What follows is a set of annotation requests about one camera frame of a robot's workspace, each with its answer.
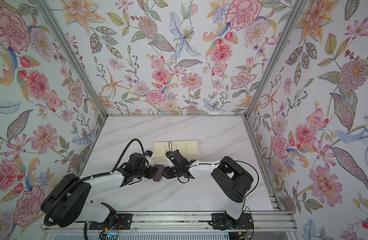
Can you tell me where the purple sock with beige toe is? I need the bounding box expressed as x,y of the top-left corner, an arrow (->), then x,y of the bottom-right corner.
152,165 -> 165,182

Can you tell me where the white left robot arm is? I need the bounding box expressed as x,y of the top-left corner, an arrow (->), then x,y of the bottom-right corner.
41,151 -> 156,228

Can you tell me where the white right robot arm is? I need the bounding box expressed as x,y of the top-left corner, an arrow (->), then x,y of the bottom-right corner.
162,150 -> 254,224

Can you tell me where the cream compartment tray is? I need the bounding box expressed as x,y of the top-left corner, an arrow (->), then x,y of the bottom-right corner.
152,140 -> 200,161

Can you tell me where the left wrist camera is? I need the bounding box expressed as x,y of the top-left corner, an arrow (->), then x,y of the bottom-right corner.
144,150 -> 153,161

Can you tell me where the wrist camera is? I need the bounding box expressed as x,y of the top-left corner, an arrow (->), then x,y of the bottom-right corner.
165,151 -> 173,167
144,150 -> 153,161

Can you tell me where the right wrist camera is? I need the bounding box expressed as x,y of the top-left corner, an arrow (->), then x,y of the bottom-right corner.
165,151 -> 173,167

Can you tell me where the thin black right cable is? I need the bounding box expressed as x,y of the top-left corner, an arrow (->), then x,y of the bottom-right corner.
168,141 -> 260,240

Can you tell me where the black corrugated left cable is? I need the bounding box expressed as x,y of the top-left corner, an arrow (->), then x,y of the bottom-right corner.
43,138 -> 146,240

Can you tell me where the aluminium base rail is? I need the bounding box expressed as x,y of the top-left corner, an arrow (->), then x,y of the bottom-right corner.
41,211 -> 301,240

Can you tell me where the aluminium corner post left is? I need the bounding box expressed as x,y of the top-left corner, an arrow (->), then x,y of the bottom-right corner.
34,0 -> 108,120

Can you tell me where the aluminium corner post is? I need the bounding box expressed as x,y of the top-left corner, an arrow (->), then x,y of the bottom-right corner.
244,1 -> 306,120
34,0 -> 108,120

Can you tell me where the aluminium corner post right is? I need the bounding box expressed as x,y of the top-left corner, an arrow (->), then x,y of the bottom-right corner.
244,1 -> 306,120

